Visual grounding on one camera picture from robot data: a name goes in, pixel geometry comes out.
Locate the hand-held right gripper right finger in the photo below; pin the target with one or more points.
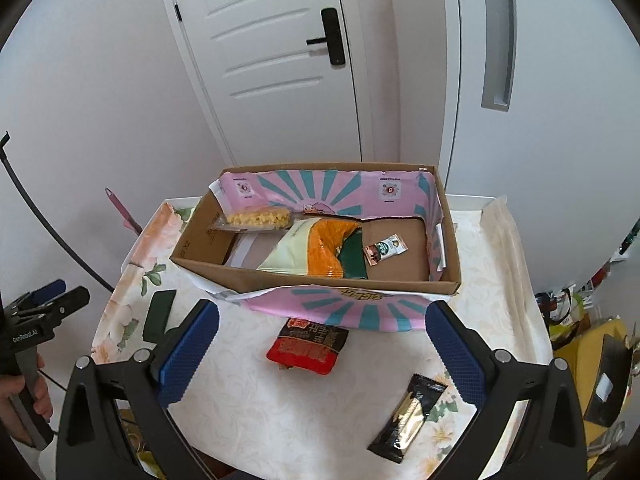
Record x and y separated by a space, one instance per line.
455 355

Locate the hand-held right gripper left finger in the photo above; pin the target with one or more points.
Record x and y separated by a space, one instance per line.
187 355

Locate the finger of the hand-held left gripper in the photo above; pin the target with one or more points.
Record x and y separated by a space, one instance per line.
50 290
70 302

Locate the dark green snack packet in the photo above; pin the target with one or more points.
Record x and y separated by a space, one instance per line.
354 260
160 312

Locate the small green brown sachet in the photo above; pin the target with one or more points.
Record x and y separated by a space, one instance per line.
385 250

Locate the pink striped cardboard box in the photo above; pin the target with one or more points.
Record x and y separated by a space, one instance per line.
300 280

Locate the pale green orange snack bag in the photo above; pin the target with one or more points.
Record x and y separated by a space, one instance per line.
295 250

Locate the clear bag of yellow snacks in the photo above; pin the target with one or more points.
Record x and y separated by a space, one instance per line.
260 219

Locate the person's left hand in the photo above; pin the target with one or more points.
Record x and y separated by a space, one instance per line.
42 395

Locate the floral tablecloth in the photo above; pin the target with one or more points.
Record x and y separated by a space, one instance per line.
490 285

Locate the black gold snack packet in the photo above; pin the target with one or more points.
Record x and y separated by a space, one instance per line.
407 420

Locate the red black snack packet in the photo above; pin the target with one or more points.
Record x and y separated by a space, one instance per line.
307 345

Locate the black flat pouch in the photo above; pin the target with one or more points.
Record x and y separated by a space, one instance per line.
607 385

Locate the white wardrobe cabinet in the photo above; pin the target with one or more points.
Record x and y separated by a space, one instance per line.
560 85

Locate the white door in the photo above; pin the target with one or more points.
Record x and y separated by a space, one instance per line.
270 35

